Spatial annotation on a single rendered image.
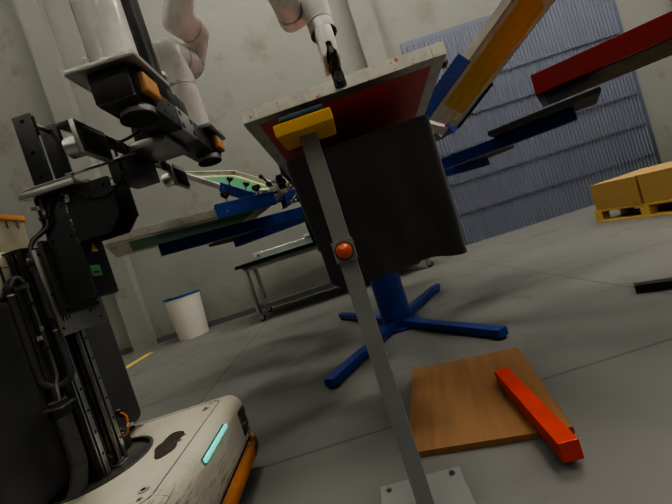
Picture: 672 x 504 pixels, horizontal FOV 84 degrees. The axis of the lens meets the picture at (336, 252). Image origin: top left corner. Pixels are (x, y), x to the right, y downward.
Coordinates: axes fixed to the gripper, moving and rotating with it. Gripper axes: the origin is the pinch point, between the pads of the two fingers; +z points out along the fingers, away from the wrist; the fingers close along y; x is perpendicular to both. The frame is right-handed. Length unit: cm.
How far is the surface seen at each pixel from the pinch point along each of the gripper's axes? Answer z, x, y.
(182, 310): 31, -259, -377
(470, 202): 1, 163, -459
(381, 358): 72, -11, 14
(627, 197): 58, 246, -274
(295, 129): 18.5, -13.7, 24.0
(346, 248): 46, -11, 21
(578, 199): 44, 315, -473
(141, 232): 7, -98, -53
